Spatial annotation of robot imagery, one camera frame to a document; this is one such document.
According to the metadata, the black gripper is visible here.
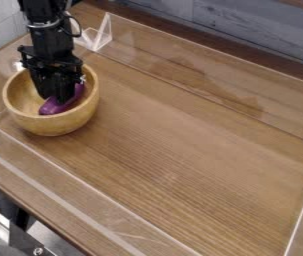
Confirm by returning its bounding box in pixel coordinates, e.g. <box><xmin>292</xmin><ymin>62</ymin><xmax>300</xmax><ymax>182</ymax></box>
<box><xmin>17</xmin><ymin>19</ymin><xmax>83</xmax><ymax>104</ymax></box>

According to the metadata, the purple toy eggplant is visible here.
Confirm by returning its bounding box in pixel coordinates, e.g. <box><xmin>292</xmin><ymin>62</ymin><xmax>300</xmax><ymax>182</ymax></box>
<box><xmin>37</xmin><ymin>82</ymin><xmax>87</xmax><ymax>116</ymax></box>

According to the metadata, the clear acrylic corner bracket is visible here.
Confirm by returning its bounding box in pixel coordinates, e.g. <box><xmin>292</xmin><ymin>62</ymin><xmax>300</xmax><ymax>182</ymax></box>
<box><xmin>75</xmin><ymin>13</ymin><xmax>112</xmax><ymax>52</ymax></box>

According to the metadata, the brown wooden bowl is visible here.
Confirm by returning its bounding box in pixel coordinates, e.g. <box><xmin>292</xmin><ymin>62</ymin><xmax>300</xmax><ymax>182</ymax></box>
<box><xmin>1</xmin><ymin>65</ymin><xmax>99</xmax><ymax>136</ymax></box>

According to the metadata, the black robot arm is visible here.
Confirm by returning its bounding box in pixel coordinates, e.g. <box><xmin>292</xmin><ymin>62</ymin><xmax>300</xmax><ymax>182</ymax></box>
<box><xmin>17</xmin><ymin>0</ymin><xmax>83</xmax><ymax>104</ymax></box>

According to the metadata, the clear acrylic tray wall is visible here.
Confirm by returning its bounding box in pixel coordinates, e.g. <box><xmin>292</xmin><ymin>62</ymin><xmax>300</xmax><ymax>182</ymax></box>
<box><xmin>0</xmin><ymin>4</ymin><xmax>303</xmax><ymax>256</ymax></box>

